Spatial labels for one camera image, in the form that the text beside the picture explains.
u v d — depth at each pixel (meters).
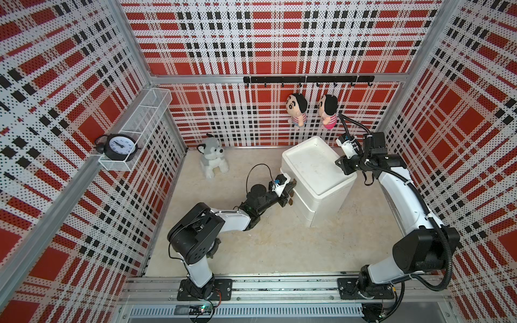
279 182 0.70
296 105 0.91
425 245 0.42
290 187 0.80
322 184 0.77
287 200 0.77
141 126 0.81
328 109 0.93
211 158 0.99
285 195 0.75
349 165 0.72
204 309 0.70
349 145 0.72
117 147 0.64
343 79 0.89
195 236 0.47
